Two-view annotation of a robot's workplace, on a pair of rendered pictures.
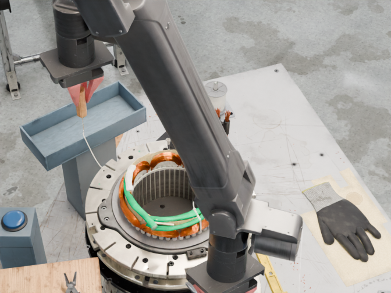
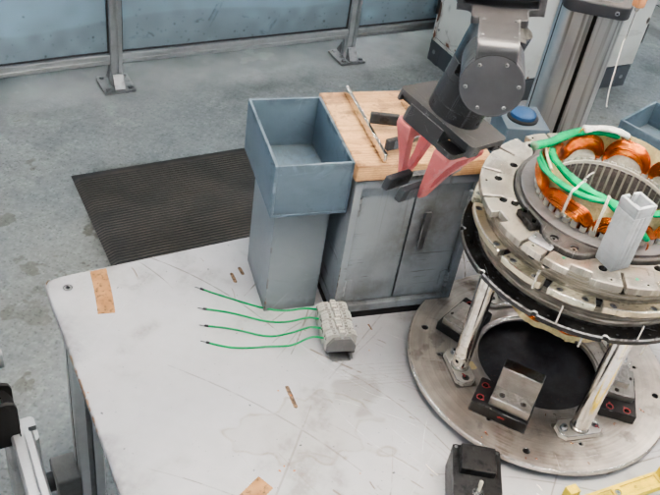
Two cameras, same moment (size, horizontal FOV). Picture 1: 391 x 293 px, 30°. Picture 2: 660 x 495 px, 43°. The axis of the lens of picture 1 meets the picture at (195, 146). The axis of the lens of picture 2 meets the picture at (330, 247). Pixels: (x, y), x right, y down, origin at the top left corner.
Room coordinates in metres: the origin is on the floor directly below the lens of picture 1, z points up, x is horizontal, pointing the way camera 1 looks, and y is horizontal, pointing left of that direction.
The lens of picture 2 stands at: (0.35, -0.77, 1.68)
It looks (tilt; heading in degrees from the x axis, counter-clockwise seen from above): 40 degrees down; 79
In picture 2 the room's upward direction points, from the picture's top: 10 degrees clockwise
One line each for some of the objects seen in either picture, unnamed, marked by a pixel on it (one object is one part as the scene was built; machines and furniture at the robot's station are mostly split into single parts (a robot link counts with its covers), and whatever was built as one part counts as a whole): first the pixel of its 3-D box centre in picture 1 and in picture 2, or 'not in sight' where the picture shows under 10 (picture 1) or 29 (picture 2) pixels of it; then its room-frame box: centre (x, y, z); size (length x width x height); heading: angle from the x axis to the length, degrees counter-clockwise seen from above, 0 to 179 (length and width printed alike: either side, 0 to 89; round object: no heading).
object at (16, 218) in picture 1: (13, 219); (523, 113); (0.84, 0.34, 1.04); 0.04 x 0.04 x 0.01
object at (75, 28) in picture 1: (77, 15); not in sight; (0.87, 0.18, 1.50); 0.07 x 0.06 x 0.07; 74
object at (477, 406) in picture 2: not in sight; (502, 405); (0.77, -0.05, 0.81); 0.08 x 0.05 x 0.02; 149
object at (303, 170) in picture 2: not in sight; (289, 211); (0.47, 0.21, 0.92); 0.17 x 0.11 x 0.28; 102
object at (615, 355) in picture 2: not in sight; (603, 379); (0.87, -0.09, 0.91); 0.02 x 0.02 x 0.21
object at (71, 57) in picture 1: (75, 47); not in sight; (0.87, 0.19, 1.44); 0.10 x 0.07 x 0.07; 122
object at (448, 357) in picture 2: not in sight; (459, 366); (0.72, 0.02, 0.81); 0.07 x 0.03 x 0.01; 99
